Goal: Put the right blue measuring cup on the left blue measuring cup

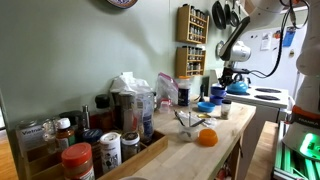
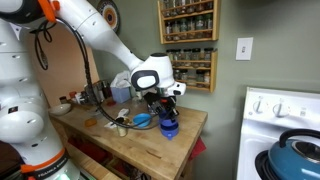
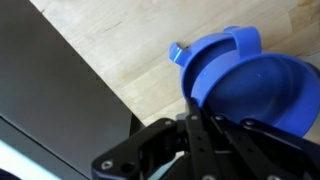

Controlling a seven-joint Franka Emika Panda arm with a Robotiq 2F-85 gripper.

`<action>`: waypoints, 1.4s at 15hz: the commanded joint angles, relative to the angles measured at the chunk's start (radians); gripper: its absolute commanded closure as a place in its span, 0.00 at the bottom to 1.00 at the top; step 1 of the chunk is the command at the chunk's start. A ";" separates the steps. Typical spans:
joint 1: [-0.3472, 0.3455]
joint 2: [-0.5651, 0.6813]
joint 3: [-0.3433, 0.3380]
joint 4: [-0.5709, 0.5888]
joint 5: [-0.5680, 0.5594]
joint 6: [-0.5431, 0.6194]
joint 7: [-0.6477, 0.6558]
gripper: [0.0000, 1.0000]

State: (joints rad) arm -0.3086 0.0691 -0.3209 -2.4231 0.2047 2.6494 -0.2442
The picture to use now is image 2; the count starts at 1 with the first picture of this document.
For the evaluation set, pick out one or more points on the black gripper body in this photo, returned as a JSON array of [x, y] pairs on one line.
[[166, 101]]

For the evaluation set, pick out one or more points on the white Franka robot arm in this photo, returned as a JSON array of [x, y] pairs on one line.
[[100, 33]]

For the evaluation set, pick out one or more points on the light blue bowl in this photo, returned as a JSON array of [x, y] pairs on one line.
[[142, 120]]

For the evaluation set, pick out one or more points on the yellow lid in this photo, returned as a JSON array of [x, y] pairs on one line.
[[127, 120]]

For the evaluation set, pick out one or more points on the red cloth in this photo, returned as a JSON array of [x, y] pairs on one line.
[[199, 148]]

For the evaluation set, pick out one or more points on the small glass spice jar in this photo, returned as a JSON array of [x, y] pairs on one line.
[[122, 130]]

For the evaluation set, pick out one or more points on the white plastic bag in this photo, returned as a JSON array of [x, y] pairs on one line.
[[120, 80]]

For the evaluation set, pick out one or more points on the short wooden spice rack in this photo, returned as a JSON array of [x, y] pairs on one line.
[[213, 71]]

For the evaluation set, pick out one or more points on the dark glass bottle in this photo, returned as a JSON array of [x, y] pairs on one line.
[[106, 89]]

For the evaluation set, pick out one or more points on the clear glass bowl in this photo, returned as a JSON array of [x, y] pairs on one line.
[[93, 111]]

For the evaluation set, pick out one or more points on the glass metal french press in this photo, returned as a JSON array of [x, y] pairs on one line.
[[93, 93]]

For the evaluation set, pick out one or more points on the white stove knob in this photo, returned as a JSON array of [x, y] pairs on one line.
[[280, 109], [258, 106]]

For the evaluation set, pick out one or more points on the white spice container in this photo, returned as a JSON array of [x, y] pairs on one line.
[[78, 98]]

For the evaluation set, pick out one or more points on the red lid peanut butter jar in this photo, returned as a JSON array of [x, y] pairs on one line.
[[72, 95]]

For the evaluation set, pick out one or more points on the tall wooden spice rack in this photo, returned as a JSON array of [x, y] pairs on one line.
[[215, 20]]

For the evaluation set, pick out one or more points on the black stove burner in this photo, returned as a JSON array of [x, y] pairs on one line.
[[261, 163]]

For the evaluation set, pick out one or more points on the glass jar dark lid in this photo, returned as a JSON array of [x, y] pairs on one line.
[[62, 99]]

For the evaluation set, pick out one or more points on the white bowl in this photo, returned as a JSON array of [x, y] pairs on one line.
[[60, 109]]

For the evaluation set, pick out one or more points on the white stove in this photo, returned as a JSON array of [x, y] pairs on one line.
[[280, 133]]

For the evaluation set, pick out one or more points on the blue kettle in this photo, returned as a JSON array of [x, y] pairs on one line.
[[286, 163]]

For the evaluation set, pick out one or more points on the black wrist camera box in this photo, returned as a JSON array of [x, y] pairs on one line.
[[152, 102]]

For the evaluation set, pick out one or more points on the white light switch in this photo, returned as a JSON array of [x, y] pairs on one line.
[[244, 48]]

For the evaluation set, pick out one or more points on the decorative wall plate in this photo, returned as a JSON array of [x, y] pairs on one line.
[[112, 15]]

